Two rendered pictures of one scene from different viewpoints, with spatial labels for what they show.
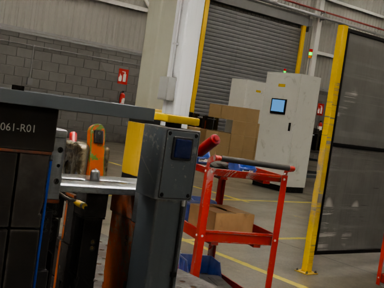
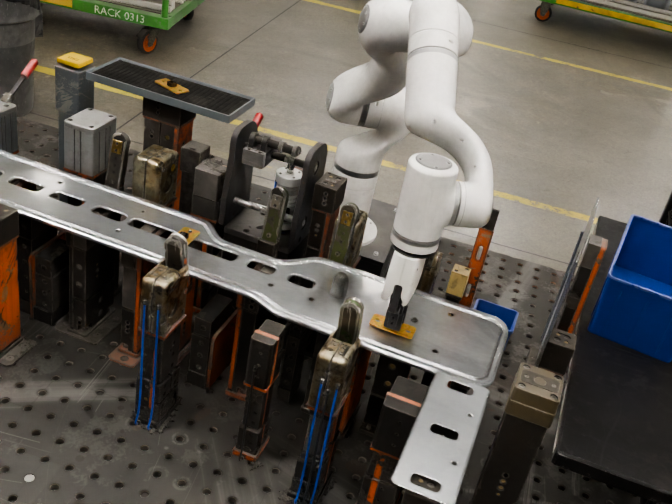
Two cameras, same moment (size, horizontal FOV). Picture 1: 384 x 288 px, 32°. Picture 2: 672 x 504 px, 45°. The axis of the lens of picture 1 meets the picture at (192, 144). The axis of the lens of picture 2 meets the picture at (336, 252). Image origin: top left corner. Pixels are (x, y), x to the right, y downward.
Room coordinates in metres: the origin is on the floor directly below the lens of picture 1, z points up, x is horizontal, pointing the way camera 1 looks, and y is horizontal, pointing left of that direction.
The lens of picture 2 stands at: (1.77, 1.88, 1.89)
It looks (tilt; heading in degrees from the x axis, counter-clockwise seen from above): 31 degrees down; 228
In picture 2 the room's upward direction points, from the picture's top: 11 degrees clockwise
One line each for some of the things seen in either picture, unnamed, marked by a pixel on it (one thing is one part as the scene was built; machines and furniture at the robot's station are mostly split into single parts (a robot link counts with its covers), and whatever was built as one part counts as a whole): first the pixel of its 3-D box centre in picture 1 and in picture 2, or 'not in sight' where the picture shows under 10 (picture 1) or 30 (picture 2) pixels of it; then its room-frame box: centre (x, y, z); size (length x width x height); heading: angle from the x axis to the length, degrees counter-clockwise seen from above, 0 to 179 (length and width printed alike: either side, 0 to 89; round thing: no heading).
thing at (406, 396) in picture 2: not in sight; (390, 453); (0.92, 1.18, 0.84); 0.11 x 0.10 x 0.28; 34
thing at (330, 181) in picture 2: not in sight; (316, 262); (0.77, 0.69, 0.91); 0.07 x 0.05 x 0.42; 34
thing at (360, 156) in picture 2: not in sight; (378, 127); (0.45, 0.47, 1.10); 0.19 x 0.12 x 0.24; 147
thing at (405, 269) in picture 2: not in sight; (407, 267); (0.85, 1.04, 1.14); 0.10 x 0.07 x 0.11; 34
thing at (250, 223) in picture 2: not in sight; (265, 234); (0.84, 0.60, 0.94); 0.18 x 0.13 x 0.49; 124
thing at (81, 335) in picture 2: not in sight; (92, 269); (1.19, 0.45, 0.84); 0.13 x 0.11 x 0.29; 34
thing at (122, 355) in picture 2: not in sight; (144, 289); (1.12, 0.56, 0.84); 0.17 x 0.06 x 0.29; 34
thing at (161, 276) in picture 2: not in sight; (160, 344); (1.18, 0.77, 0.87); 0.12 x 0.09 x 0.35; 34
